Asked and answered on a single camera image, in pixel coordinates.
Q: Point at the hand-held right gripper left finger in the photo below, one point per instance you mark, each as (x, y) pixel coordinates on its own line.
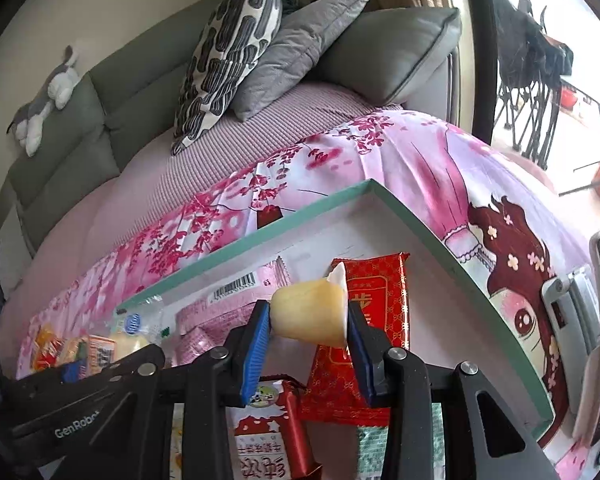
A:
(255, 355)

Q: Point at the pink ribbed sofa cover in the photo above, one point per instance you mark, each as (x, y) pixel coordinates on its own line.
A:
(230, 150)

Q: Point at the red white drink carton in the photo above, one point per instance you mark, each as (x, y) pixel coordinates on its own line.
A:
(265, 440)

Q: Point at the orange snack packet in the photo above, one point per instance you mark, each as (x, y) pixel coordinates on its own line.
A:
(50, 347)

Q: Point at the black folding chair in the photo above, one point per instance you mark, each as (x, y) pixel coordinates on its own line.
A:
(525, 45)

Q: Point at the grey pillow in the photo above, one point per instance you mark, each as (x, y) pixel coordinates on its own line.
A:
(295, 50)

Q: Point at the clear bread packet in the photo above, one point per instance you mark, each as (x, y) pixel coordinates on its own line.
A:
(135, 342)

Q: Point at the grey sofa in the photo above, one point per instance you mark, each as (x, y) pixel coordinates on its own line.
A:
(130, 90)

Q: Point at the printed blanket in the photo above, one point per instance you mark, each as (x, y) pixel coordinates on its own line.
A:
(405, 160)

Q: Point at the teal-edged cardboard box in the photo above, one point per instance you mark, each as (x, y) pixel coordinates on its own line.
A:
(330, 230)

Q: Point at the yellow jelly cup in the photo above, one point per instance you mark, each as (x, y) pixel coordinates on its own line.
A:
(310, 310)

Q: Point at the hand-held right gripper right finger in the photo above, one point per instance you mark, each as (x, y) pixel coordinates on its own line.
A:
(360, 360)

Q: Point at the black white patterned pillow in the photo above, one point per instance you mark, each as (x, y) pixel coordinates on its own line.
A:
(220, 60)

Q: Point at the pink snack packet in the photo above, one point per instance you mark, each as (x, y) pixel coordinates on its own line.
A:
(200, 325)

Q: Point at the red gold snack packet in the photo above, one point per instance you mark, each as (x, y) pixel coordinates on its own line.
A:
(375, 300)

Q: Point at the grey white plush toy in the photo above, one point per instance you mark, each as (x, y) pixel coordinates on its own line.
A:
(55, 85)

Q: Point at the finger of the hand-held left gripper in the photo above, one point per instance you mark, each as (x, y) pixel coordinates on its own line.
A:
(72, 371)

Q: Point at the green snack packet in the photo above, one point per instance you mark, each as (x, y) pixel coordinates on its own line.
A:
(372, 447)

